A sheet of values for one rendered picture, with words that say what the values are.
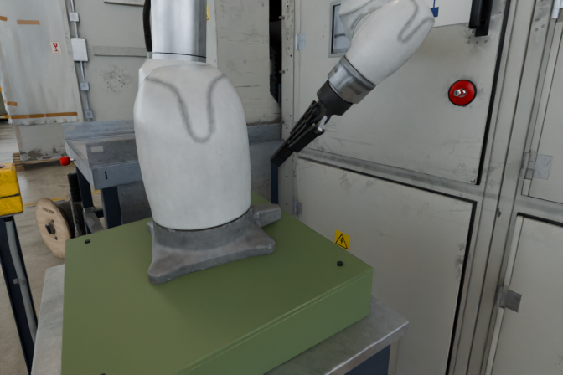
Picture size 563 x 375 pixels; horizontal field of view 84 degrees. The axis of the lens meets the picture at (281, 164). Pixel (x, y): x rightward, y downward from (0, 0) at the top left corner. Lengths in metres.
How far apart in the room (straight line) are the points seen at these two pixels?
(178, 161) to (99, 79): 1.38
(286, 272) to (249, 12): 0.98
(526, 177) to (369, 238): 0.45
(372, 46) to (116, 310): 0.56
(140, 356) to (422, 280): 0.78
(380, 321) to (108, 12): 1.66
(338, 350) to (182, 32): 0.56
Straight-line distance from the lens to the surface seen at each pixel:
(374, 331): 0.49
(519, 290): 0.91
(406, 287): 1.04
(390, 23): 0.63
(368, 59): 0.63
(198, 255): 0.47
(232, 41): 1.19
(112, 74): 1.77
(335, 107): 0.66
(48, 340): 0.55
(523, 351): 0.98
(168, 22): 0.64
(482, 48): 0.83
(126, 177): 1.00
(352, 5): 0.76
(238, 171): 0.45
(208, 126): 0.42
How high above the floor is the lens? 1.07
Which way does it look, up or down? 14 degrees down
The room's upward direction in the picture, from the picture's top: straight up
